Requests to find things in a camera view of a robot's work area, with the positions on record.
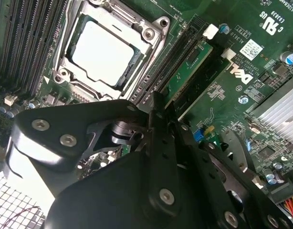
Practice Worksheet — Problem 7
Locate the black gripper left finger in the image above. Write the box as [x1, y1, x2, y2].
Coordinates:
[2, 91, 183, 216]

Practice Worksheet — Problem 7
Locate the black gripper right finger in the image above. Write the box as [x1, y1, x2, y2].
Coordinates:
[167, 104, 293, 229]

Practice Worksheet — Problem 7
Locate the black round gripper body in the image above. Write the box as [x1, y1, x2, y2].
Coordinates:
[45, 120, 247, 229]

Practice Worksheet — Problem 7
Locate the green RAM stick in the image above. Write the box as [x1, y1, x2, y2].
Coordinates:
[164, 42, 213, 107]

